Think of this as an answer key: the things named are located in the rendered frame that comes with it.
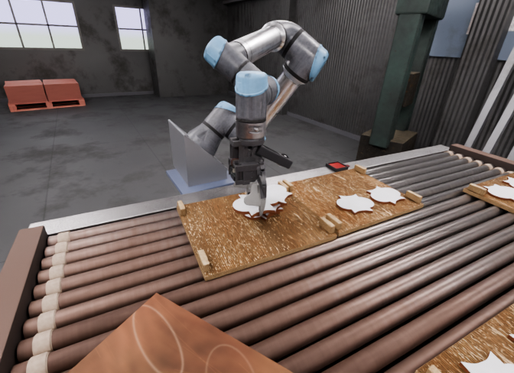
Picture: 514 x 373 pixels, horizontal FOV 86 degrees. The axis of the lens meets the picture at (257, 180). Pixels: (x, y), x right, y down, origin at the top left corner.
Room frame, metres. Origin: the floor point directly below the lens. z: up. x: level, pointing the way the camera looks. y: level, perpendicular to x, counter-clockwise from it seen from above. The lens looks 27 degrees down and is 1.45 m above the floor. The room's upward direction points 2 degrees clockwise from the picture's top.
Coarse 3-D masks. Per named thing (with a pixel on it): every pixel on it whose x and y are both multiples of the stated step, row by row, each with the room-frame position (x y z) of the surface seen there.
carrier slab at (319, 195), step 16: (320, 176) 1.08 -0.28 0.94; (336, 176) 1.08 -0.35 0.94; (352, 176) 1.09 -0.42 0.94; (368, 176) 1.10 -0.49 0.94; (288, 192) 0.93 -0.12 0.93; (304, 192) 0.93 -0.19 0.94; (320, 192) 0.93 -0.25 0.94; (336, 192) 0.94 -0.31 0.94; (352, 192) 0.94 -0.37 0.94; (400, 192) 0.96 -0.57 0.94; (320, 208) 0.82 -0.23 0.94; (336, 208) 0.82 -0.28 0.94; (384, 208) 0.83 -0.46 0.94; (400, 208) 0.84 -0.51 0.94; (416, 208) 0.85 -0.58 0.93; (352, 224) 0.73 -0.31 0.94; (368, 224) 0.74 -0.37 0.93
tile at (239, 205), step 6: (240, 198) 0.70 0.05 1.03; (234, 204) 0.66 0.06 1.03; (240, 204) 0.66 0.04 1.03; (234, 210) 0.65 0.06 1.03; (240, 210) 0.63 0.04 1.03; (246, 210) 0.63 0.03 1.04; (252, 210) 0.63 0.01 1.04; (258, 210) 0.63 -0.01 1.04; (264, 210) 0.63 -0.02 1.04; (270, 210) 0.64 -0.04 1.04; (252, 216) 0.61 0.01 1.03
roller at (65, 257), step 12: (432, 168) 1.26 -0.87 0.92; (444, 168) 1.29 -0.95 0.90; (384, 180) 1.10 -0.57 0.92; (396, 180) 1.13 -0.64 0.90; (180, 228) 0.70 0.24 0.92; (120, 240) 0.63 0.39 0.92; (132, 240) 0.63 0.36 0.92; (144, 240) 0.64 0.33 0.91; (156, 240) 0.65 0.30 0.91; (72, 252) 0.57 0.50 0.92; (84, 252) 0.57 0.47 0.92; (96, 252) 0.58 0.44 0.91; (108, 252) 0.59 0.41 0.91; (48, 264) 0.53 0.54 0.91
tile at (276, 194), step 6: (270, 186) 0.83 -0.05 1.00; (276, 186) 0.84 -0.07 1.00; (282, 186) 0.84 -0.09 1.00; (270, 192) 0.80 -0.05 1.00; (276, 192) 0.80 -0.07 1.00; (282, 192) 0.80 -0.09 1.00; (270, 198) 0.76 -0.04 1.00; (276, 198) 0.76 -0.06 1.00; (282, 198) 0.76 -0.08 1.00; (270, 204) 0.72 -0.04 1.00; (276, 204) 0.74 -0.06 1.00; (282, 204) 0.74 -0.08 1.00
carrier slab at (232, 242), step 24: (192, 216) 0.74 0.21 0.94; (216, 216) 0.74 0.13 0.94; (240, 216) 0.75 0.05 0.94; (288, 216) 0.76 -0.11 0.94; (312, 216) 0.76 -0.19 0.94; (192, 240) 0.62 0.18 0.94; (216, 240) 0.62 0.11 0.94; (240, 240) 0.63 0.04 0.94; (264, 240) 0.63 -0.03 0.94; (288, 240) 0.64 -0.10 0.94; (312, 240) 0.64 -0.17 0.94; (216, 264) 0.53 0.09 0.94; (240, 264) 0.53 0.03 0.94
